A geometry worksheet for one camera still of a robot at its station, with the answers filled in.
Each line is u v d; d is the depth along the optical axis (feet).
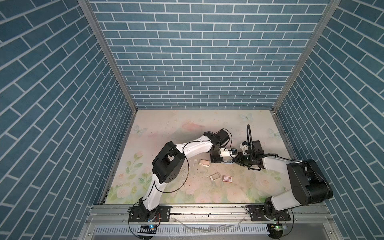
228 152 2.63
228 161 2.99
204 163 2.93
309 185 1.47
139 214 2.22
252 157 2.41
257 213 2.41
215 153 2.59
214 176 2.83
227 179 2.77
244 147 2.90
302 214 2.48
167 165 1.68
